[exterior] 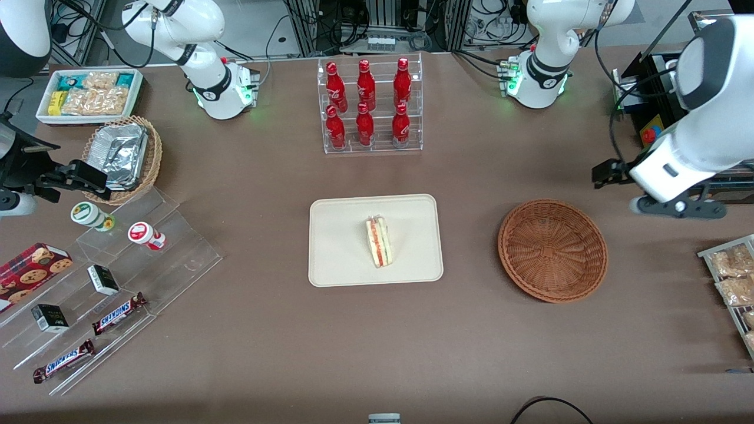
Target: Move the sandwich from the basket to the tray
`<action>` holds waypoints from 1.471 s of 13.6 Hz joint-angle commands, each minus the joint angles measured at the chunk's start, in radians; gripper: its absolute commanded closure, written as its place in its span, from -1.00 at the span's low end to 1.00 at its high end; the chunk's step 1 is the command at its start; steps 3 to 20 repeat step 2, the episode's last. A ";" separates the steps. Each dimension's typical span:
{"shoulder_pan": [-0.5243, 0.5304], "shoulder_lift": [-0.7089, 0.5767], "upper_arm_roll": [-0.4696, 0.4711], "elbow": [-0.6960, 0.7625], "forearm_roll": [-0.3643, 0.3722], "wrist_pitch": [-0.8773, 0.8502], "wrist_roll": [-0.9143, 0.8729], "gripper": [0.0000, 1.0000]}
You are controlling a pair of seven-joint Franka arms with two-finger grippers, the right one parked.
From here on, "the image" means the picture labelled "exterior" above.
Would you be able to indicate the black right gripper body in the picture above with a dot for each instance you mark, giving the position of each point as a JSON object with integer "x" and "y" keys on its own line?
{"x": 20, "y": 166}

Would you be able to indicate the triangular sandwich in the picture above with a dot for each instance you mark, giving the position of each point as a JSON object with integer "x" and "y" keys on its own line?
{"x": 380, "y": 241}

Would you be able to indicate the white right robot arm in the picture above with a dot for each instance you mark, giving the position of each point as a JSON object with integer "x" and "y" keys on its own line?
{"x": 206, "y": 88}

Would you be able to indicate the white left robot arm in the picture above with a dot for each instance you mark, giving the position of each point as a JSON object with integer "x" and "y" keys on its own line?
{"x": 730, "y": 65}

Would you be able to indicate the light wicker basket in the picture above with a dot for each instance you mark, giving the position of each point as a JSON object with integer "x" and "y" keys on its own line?
{"x": 152, "y": 159}

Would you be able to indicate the brown wicker basket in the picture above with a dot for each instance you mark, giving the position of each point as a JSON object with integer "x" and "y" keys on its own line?
{"x": 551, "y": 250}

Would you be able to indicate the tray of packaged snacks right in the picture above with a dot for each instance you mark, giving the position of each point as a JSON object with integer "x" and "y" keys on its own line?
{"x": 733, "y": 315}

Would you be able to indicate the cream plastic tray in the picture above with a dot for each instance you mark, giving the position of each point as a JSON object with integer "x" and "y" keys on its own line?
{"x": 341, "y": 241}

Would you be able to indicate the green lid sunflower jar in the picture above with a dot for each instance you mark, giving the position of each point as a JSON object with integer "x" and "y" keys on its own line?
{"x": 85, "y": 213}

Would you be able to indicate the stacked aluminium foil trays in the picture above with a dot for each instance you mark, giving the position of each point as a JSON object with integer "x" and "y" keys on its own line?
{"x": 121, "y": 153}

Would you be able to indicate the yellow emergency stop box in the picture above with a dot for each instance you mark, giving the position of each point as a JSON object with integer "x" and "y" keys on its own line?
{"x": 649, "y": 134}

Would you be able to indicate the yellow snack packet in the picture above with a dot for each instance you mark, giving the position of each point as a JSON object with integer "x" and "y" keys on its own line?
{"x": 57, "y": 103}

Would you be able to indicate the red lid jar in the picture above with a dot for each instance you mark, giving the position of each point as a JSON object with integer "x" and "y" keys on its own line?
{"x": 141, "y": 233}

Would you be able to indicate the clear biscuit bag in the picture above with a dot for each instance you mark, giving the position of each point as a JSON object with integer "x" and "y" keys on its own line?
{"x": 100, "y": 79}
{"x": 97, "y": 103}

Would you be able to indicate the red plaid cookie box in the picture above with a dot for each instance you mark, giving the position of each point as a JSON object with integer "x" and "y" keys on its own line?
{"x": 29, "y": 271}

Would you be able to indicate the teal snack packet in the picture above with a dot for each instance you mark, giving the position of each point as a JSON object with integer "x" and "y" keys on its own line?
{"x": 70, "y": 81}
{"x": 125, "y": 79}

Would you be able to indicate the white snack bin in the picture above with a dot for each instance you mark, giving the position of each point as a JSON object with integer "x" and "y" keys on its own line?
{"x": 136, "y": 97}

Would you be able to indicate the black control box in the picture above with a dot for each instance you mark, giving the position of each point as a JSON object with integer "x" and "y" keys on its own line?
{"x": 654, "y": 76}

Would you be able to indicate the small black carton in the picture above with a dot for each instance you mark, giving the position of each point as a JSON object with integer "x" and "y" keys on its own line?
{"x": 103, "y": 280}
{"x": 50, "y": 318}

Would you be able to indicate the clear pastry packet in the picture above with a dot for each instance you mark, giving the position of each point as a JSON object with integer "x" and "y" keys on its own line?
{"x": 749, "y": 319}
{"x": 736, "y": 290}
{"x": 751, "y": 341}
{"x": 730, "y": 262}

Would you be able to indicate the clear acrylic stepped shelf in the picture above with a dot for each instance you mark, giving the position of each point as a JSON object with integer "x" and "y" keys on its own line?
{"x": 177, "y": 259}

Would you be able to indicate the Snickers chocolate bar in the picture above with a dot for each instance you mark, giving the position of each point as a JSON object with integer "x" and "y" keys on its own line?
{"x": 118, "y": 313}
{"x": 63, "y": 360}

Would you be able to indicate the red cola bottle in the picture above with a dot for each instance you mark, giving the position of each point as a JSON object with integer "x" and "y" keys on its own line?
{"x": 400, "y": 126}
{"x": 336, "y": 129}
{"x": 334, "y": 85}
{"x": 366, "y": 85}
{"x": 402, "y": 82}
{"x": 364, "y": 126}

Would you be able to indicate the clear acrylic bottle rack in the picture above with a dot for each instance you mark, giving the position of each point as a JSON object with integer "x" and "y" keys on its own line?
{"x": 383, "y": 144}

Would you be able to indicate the white power strip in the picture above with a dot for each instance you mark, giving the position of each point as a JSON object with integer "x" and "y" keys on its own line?
{"x": 381, "y": 44}

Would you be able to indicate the grey metal clamp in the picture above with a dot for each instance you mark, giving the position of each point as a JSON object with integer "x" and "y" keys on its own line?
{"x": 384, "y": 418}

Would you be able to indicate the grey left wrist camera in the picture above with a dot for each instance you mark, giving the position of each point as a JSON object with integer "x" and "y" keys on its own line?
{"x": 677, "y": 208}

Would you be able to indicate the aluminium equipment frame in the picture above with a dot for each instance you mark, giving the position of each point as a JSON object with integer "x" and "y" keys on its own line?
{"x": 306, "y": 26}

